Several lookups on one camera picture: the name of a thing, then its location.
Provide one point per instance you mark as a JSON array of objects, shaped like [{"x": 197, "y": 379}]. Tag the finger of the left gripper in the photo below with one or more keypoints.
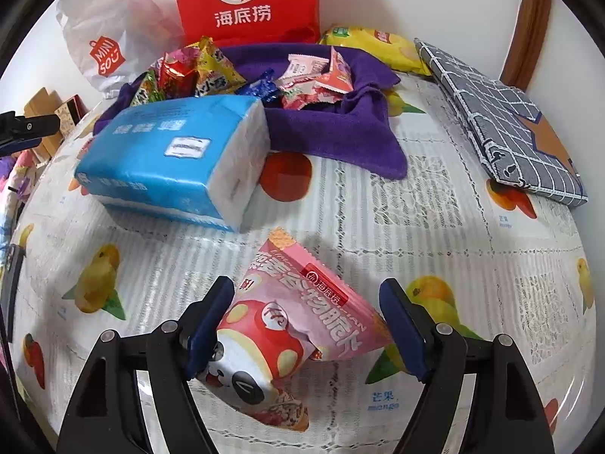
[{"x": 17, "y": 133}]

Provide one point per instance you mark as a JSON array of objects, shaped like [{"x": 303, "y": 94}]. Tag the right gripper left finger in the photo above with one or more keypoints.
[{"x": 105, "y": 414}]

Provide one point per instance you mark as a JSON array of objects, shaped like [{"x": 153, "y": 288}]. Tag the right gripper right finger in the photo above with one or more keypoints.
[{"x": 506, "y": 414}]

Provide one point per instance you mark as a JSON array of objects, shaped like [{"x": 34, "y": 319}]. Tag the green triangular snack bag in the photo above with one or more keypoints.
[{"x": 149, "y": 90}]

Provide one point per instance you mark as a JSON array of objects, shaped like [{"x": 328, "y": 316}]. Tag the red candy snack packet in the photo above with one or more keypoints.
[{"x": 177, "y": 79}]

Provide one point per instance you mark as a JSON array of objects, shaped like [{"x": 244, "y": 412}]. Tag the yellow triangular snack bag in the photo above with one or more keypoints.
[{"x": 215, "y": 72}]

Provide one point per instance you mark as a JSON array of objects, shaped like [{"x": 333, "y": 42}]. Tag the pink panda snack bag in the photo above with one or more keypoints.
[{"x": 288, "y": 309}]

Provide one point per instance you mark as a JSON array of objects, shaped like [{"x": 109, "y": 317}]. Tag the blue small snack packet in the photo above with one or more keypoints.
[{"x": 264, "y": 88}]

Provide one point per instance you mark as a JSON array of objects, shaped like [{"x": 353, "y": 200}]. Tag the pink white striped snack packet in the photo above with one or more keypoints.
[{"x": 299, "y": 95}]

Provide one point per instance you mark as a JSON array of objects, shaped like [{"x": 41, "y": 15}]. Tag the pink wowo snack packet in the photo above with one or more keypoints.
[{"x": 301, "y": 68}]

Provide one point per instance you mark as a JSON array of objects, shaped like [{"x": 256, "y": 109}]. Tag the small pink red snack packet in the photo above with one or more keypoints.
[{"x": 338, "y": 78}]

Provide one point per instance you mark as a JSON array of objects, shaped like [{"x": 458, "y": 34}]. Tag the pink yellow snack bag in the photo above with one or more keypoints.
[{"x": 187, "y": 56}]

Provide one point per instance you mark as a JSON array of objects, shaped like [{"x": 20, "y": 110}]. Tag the wooden chair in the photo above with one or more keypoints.
[{"x": 41, "y": 110}]

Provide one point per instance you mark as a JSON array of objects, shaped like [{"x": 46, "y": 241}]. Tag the pink purple plush toy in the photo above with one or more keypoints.
[{"x": 18, "y": 177}]

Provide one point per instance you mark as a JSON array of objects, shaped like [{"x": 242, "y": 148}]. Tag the patterned book red cover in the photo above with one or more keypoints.
[{"x": 70, "y": 113}]

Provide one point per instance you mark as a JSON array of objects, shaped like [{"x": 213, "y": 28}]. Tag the white Miniso plastic bag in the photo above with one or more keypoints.
[{"x": 112, "y": 42}]

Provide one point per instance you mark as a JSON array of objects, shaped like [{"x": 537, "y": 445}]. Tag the smartphone grey case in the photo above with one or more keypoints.
[{"x": 10, "y": 284}]

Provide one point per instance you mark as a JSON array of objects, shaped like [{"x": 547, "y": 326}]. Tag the fruit print tablecloth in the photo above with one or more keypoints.
[{"x": 511, "y": 269}]

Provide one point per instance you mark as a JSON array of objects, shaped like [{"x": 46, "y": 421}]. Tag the blue tissue pack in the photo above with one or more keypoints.
[{"x": 194, "y": 159}]

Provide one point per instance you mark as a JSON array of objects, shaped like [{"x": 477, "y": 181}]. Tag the red Haidilao paper bag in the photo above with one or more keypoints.
[{"x": 237, "y": 22}]

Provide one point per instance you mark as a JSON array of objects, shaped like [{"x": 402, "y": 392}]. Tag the purple cloth tray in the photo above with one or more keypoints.
[{"x": 356, "y": 130}]

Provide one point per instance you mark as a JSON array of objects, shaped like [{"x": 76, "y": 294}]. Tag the yellow potato chips bag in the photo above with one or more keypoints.
[{"x": 393, "y": 50}]

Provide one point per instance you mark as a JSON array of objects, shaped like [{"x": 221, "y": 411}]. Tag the brown wooden door frame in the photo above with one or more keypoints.
[{"x": 527, "y": 43}]

